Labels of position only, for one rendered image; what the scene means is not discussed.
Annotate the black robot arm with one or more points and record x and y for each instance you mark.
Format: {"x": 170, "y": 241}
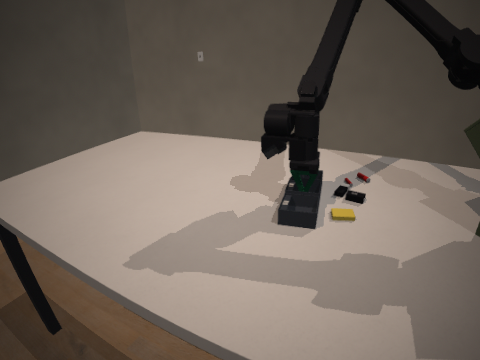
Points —
{"x": 462, "y": 60}

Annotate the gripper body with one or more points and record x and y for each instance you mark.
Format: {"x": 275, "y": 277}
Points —
{"x": 311, "y": 157}

